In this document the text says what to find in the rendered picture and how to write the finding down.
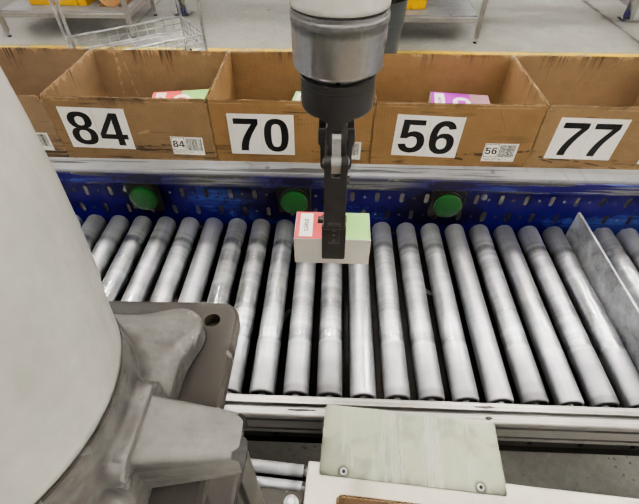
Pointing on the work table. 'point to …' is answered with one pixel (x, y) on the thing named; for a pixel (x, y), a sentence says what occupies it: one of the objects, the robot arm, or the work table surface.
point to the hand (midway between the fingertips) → (333, 223)
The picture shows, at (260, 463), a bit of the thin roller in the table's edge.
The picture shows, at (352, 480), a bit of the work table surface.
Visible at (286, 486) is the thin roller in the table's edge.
